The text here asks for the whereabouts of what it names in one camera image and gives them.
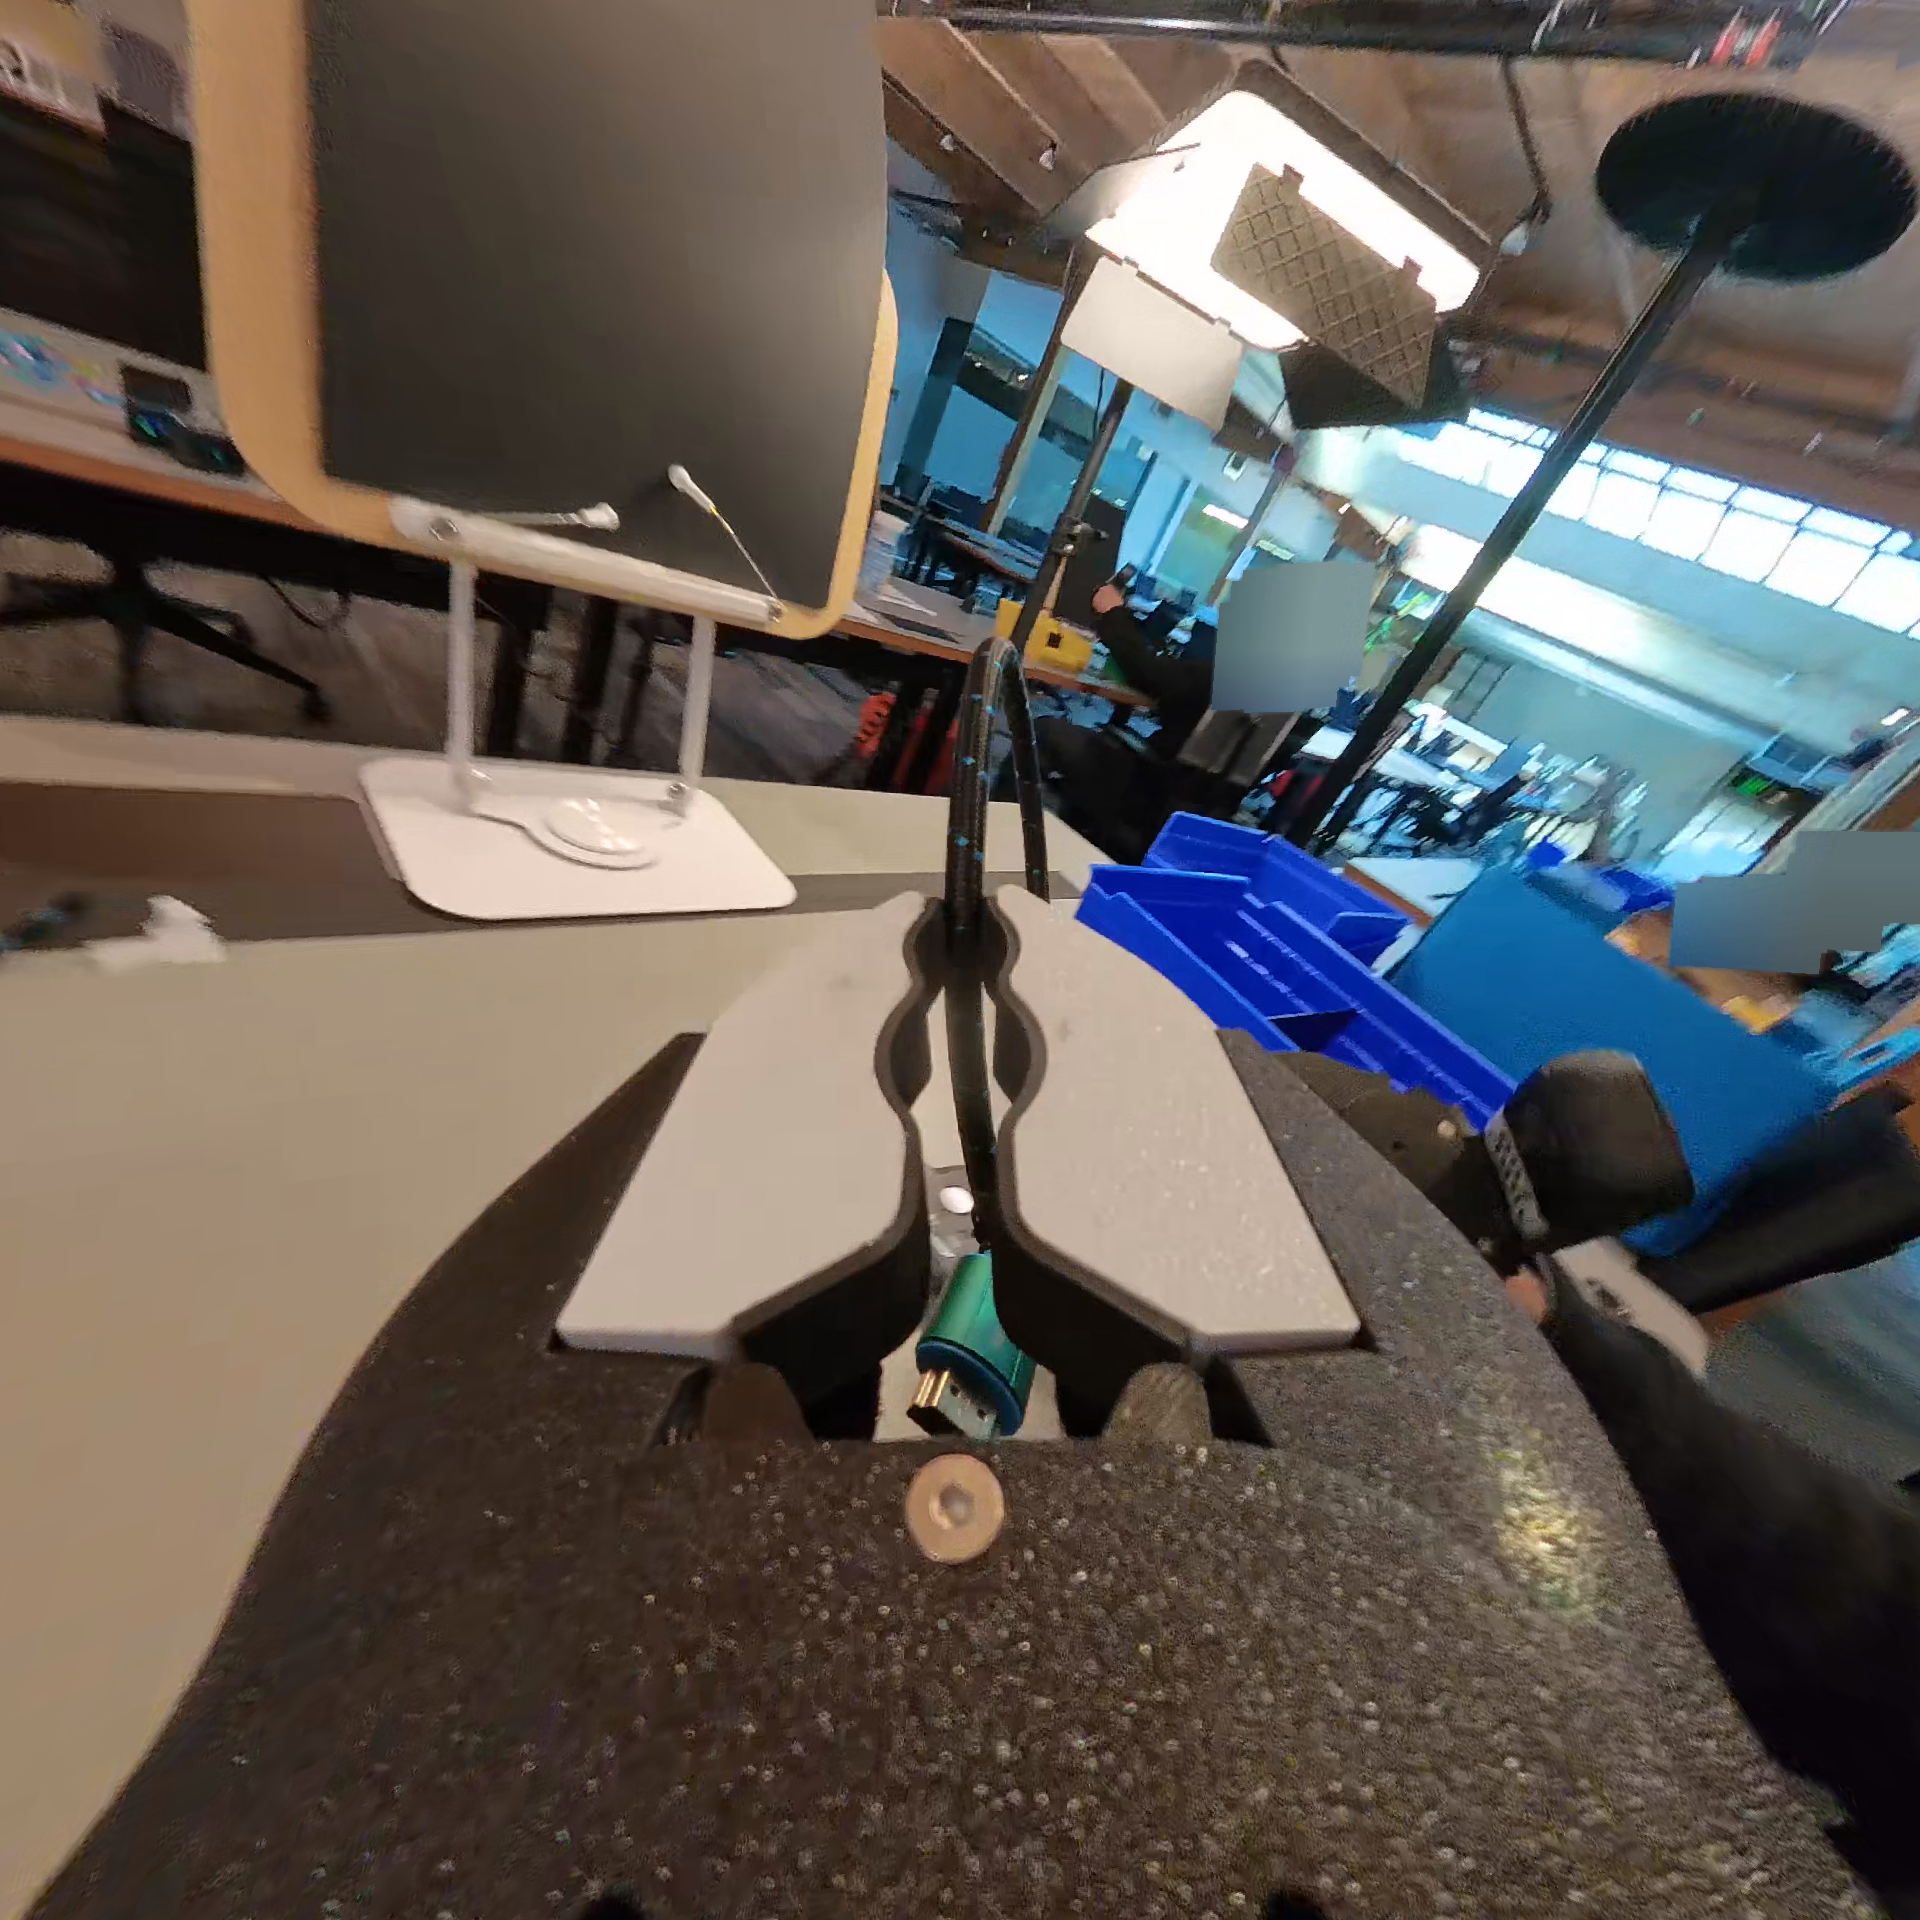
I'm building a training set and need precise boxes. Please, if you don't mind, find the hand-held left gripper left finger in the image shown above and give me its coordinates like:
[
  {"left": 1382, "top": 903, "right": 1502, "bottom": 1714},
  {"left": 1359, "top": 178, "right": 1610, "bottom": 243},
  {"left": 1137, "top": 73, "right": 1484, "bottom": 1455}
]
[{"left": 554, "top": 892, "right": 945, "bottom": 1368}]

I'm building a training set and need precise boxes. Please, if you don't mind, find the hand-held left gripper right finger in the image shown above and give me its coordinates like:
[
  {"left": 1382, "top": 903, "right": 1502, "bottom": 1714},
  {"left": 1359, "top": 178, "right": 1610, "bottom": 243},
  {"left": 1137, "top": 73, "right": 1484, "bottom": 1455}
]
[{"left": 976, "top": 881, "right": 1363, "bottom": 1364}]

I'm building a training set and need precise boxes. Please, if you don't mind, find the black braided green-plug cable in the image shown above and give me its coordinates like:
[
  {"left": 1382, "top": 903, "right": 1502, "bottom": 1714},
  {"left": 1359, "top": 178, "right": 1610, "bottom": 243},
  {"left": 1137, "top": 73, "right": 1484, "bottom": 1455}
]
[{"left": 909, "top": 638, "right": 1050, "bottom": 1444}]

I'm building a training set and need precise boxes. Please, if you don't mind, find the blue box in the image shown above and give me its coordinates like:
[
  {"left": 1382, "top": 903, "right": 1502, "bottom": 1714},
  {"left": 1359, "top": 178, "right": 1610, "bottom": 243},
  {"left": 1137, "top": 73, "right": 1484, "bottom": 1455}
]
[{"left": 1397, "top": 865, "right": 1850, "bottom": 1264}]

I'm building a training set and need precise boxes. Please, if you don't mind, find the blue plastic bin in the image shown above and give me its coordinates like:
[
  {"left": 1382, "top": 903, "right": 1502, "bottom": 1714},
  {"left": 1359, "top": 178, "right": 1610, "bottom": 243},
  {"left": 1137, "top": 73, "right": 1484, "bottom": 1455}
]
[
  {"left": 1078, "top": 863, "right": 1518, "bottom": 1128},
  {"left": 1145, "top": 810, "right": 1414, "bottom": 978}
]

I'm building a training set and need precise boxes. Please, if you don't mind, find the white metal stand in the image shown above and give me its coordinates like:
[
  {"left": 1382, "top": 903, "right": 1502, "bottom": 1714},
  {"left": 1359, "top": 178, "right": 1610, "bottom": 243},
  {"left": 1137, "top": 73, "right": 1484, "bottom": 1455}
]
[{"left": 357, "top": 495, "right": 800, "bottom": 920}]

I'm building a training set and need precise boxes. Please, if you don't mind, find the black table mat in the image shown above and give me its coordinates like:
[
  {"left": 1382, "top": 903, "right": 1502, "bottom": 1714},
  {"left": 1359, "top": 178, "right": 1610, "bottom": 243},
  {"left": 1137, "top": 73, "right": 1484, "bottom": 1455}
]
[{"left": 0, "top": 780, "right": 1081, "bottom": 963}]

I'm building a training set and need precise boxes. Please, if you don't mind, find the wood-edged black board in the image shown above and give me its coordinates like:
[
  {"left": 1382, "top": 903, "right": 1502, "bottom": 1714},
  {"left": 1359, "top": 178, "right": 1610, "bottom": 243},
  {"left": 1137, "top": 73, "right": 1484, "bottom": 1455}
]
[{"left": 186, "top": 0, "right": 901, "bottom": 643}]

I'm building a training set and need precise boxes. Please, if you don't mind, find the black round-headed stand pole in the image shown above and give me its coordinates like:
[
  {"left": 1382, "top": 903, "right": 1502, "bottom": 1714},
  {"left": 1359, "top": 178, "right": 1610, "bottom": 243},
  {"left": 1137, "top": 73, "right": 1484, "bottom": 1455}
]
[{"left": 1298, "top": 90, "right": 1920, "bottom": 850}]

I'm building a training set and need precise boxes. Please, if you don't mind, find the studio light panel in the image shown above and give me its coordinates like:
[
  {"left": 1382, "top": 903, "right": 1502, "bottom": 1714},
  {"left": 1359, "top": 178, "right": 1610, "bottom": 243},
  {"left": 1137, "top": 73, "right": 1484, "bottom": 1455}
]
[{"left": 1050, "top": 58, "right": 1503, "bottom": 435}]

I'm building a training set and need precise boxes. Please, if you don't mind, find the black monitor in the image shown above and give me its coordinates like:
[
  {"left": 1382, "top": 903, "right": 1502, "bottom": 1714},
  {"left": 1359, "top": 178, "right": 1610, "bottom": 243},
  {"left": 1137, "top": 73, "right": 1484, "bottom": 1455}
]
[{"left": 0, "top": 99, "right": 210, "bottom": 373}]

